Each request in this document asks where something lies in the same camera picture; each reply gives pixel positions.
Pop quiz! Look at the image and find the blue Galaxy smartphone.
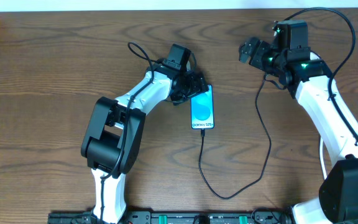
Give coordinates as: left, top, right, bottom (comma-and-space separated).
191, 85, 214, 129

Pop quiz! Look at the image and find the black charger cable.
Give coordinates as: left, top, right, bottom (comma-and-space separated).
198, 73, 273, 200

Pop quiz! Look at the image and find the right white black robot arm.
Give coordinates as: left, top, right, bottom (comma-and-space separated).
239, 20, 358, 223

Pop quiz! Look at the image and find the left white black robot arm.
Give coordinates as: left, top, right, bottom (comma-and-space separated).
81, 44, 209, 223

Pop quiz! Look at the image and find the white power strip cord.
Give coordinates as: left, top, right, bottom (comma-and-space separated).
318, 136, 328, 180

